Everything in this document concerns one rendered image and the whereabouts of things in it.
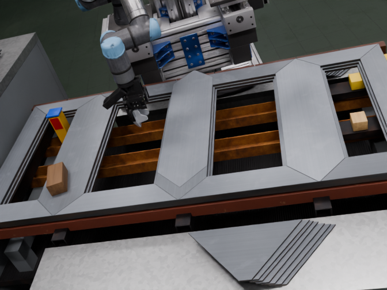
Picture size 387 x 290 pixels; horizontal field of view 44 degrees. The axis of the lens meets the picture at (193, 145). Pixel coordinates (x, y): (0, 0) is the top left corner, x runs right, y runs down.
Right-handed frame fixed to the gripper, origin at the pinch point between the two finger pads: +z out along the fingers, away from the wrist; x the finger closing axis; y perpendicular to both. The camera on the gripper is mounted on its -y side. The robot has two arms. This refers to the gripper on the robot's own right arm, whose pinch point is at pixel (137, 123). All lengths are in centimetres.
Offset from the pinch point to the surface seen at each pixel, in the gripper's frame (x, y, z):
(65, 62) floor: 251, -148, 90
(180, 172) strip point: -24.1, 17.8, 5.8
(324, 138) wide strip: -17, 67, 6
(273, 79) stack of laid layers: 27, 52, 8
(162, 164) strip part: -18.6, 10.7, 5.8
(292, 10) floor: 265, 71, 90
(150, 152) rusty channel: 5.3, -1.7, 19.1
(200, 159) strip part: -18.6, 24.4, 5.8
